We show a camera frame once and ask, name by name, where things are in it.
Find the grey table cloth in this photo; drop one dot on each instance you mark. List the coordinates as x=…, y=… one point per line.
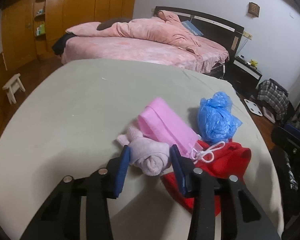
x=68, y=126

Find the black headboard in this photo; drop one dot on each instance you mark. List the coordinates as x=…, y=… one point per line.
x=224, y=32

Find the white bathroom scale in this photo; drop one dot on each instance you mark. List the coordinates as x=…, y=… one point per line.
x=253, y=107

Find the blue plastic bag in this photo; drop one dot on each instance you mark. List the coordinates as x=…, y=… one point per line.
x=215, y=120

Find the black nightstand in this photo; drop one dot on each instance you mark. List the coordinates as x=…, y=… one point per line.
x=243, y=77

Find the black clothing on bed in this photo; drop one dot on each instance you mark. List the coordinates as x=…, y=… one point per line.
x=59, y=45

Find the wooden wardrobe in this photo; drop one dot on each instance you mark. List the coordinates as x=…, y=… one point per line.
x=29, y=28

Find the bed with pink sheet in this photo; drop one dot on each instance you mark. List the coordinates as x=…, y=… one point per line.
x=209, y=55

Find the blue pillow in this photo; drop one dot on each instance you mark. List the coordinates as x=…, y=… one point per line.
x=192, y=28

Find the pink duvet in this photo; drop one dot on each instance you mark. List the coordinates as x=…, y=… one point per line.
x=165, y=28

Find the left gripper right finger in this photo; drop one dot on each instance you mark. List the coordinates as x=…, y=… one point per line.
x=181, y=167

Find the pink knitted cloth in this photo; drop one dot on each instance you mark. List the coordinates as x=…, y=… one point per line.
x=160, y=123

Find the white wooden stool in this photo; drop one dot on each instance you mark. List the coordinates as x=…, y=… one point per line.
x=12, y=86

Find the plaid bag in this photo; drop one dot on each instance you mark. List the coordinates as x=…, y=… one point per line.
x=272, y=94

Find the yellow plush toy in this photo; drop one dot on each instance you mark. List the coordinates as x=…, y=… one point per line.
x=253, y=63

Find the pale pink socks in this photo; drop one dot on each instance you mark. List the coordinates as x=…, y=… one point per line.
x=152, y=157

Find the red cloth garment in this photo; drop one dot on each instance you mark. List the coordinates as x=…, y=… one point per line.
x=232, y=159

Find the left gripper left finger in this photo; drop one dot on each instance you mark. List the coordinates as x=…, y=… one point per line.
x=121, y=167

